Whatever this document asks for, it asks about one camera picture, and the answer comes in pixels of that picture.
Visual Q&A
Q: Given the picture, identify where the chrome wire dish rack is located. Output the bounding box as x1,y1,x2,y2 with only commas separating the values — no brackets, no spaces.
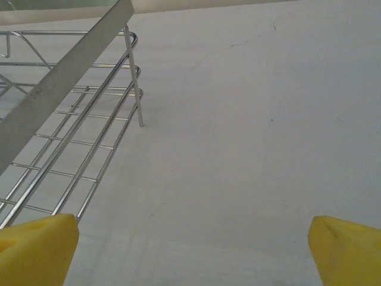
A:
0,0,145,230

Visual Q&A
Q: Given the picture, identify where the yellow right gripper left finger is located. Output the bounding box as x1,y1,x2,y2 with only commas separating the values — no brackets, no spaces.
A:
0,213,80,286

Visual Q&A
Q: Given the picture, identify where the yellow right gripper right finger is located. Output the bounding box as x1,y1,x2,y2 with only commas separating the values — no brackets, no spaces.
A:
307,216,381,286

